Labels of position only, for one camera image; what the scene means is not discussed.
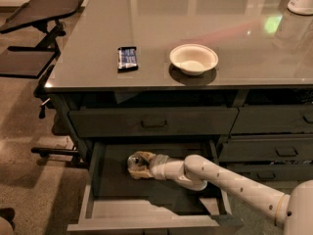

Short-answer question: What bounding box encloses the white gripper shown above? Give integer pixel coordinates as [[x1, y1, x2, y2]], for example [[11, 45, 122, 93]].
[[129, 151, 169, 180]]

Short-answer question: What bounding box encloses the silver green 7up can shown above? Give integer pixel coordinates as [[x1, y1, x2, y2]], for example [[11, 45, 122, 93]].
[[127, 155, 147, 171]]

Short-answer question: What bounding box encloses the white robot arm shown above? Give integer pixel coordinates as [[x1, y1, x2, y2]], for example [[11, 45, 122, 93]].
[[127, 151, 313, 235]]

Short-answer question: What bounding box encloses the open grey middle drawer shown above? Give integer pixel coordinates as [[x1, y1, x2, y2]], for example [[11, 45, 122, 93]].
[[67, 143, 243, 235]]

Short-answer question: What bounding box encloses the closed grey top drawer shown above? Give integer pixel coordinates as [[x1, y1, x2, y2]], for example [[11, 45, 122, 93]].
[[68, 107, 238, 138]]

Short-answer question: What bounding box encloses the right bottom grey drawer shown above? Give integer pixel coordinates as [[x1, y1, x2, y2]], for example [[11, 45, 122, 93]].
[[226, 164, 313, 181]]

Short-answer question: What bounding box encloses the right top grey drawer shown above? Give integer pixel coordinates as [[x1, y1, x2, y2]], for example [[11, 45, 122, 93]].
[[231, 105, 313, 134]]

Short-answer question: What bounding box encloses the blue snack packet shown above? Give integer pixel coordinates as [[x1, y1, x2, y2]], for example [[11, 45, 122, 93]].
[[117, 46, 139, 71]]

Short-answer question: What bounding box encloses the white paper bowl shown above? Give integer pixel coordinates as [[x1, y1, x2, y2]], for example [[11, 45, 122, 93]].
[[169, 44, 218, 75]]

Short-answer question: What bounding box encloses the dark adjustable side stand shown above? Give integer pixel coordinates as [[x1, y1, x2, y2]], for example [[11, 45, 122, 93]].
[[0, 0, 84, 78]]

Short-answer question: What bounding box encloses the white container with label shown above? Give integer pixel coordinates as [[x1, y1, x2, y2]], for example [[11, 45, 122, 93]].
[[288, 0, 313, 16]]

